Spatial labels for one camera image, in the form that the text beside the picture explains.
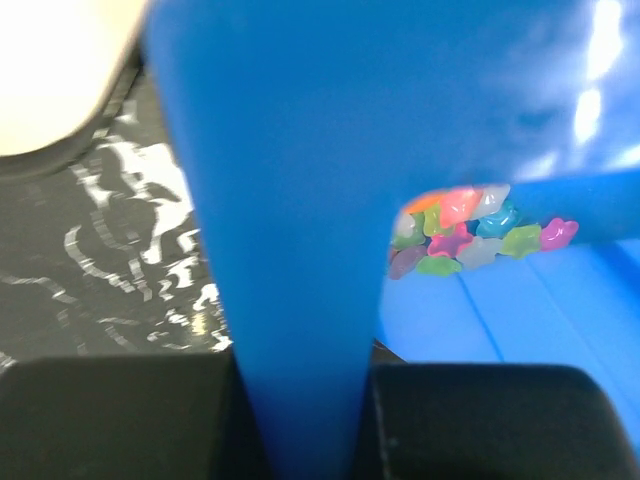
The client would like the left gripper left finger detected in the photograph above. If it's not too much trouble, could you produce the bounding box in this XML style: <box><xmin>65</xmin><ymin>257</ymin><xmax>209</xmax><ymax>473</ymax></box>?
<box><xmin>1</xmin><ymin>353</ymin><xmax>270</xmax><ymax>479</ymax></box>

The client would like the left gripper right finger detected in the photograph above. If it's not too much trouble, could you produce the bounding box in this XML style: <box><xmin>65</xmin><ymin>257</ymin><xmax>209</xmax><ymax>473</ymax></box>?
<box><xmin>351</xmin><ymin>364</ymin><xmax>639</xmax><ymax>479</ymax></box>

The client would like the blue bin of star candies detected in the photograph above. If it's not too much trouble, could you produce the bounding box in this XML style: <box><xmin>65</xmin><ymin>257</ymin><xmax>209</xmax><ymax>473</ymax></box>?
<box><xmin>145</xmin><ymin>1</ymin><xmax>639</xmax><ymax>479</ymax></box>

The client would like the strawberry pattern tray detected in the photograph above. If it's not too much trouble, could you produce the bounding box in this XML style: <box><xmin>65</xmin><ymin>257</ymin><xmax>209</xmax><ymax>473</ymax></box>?
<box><xmin>1</xmin><ymin>0</ymin><xmax>150</xmax><ymax>183</ymax></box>

